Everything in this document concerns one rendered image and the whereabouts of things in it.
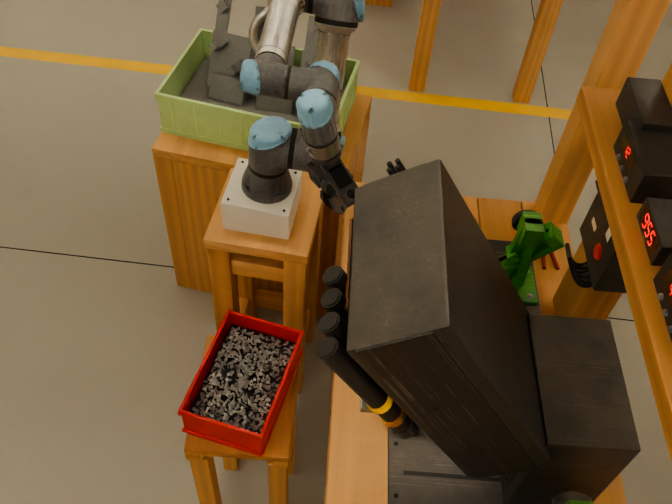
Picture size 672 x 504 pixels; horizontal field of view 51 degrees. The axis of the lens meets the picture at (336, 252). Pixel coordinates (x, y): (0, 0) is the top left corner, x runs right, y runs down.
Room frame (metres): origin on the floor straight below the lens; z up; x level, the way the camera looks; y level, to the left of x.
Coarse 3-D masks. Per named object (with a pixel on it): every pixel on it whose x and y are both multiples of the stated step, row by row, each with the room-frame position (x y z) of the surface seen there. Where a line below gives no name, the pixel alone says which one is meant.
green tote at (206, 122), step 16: (208, 32) 2.26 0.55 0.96; (192, 48) 2.17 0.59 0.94; (208, 48) 2.26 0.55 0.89; (176, 64) 2.04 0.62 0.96; (192, 64) 2.15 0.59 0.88; (352, 64) 2.16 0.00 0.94; (176, 80) 2.01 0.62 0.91; (352, 80) 2.05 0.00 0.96; (160, 96) 1.86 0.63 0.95; (176, 96) 1.86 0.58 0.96; (352, 96) 2.10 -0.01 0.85; (160, 112) 1.87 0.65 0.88; (176, 112) 1.86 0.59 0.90; (192, 112) 1.85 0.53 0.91; (208, 112) 1.84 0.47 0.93; (224, 112) 1.82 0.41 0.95; (240, 112) 1.81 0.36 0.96; (160, 128) 1.87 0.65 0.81; (176, 128) 1.86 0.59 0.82; (192, 128) 1.85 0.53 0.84; (208, 128) 1.84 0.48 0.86; (224, 128) 1.83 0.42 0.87; (240, 128) 1.82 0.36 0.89; (224, 144) 1.83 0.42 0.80; (240, 144) 1.82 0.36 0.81
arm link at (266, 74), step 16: (272, 0) 1.57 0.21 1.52; (288, 0) 1.56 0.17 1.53; (304, 0) 1.61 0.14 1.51; (272, 16) 1.49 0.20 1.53; (288, 16) 1.50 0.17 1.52; (272, 32) 1.42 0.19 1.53; (288, 32) 1.44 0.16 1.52; (272, 48) 1.36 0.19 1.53; (288, 48) 1.40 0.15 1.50; (256, 64) 1.29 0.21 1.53; (272, 64) 1.30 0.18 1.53; (240, 80) 1.27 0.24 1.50; (256, 80) 1.26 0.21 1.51; (272, 80) 1.26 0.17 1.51; (288, 80) 1.27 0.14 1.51; (272, 96) 1.26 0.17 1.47
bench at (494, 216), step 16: (480, 208) 1.55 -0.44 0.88; (496, 208) 1.56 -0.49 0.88; (512, 208) 1.57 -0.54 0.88; (528, 208) 1.57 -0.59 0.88; (480, 224) 1.49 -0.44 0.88; (496, 224) 1.49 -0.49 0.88; (560, 224) 1.52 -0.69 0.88; (512, 240) 1.43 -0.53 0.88; (560, 256) 1.39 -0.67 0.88; (544, 272) 1.32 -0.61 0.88; (560, 272) 1.32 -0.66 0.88; (544, 288) 1.26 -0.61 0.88; (544, 304) 1.20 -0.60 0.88; (608, 496) 0.66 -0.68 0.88; (624, 496) 0.66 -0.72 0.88
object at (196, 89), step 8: (208, 64) 2.21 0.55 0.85; (200, 72) 2.16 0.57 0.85; (192, 80) 2.11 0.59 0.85; (200, 80) 2.11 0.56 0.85; (192, 88) 2.06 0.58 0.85; (200, 88) 2.06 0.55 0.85; (208, 88) 2.07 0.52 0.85; (184, 96) 2.01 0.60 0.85; (192, 96) 2.01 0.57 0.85; (200, 96) 2.02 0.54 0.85; (216, 104) 1.98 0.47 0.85; (224, 104) 1.99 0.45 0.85; (232, 104) 1.99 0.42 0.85; (248, 104) 2.00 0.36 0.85; (256, 112) 1.96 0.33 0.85; (264, 112) 1.96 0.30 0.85; (272, 112) 1.97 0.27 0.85; (296, 112) 1.98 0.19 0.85; (296, 120) 1.93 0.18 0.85
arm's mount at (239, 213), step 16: (240, 160) 1.58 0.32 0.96; (240, 176) 1.51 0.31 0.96; (240, 192) 1.45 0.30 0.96; (224, 208) 1.39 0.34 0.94; (240, 208) 1.39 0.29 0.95; (256, 208) 1.39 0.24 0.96; (272, 208) 1.40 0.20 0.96; (288, 208) 1.41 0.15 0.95; (224, 224) 1.39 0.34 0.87; (240, 224) 1.39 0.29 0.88; (256, 224) 1.39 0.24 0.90; (272, 224) 1.38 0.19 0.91; (288, 224) 1.38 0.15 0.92
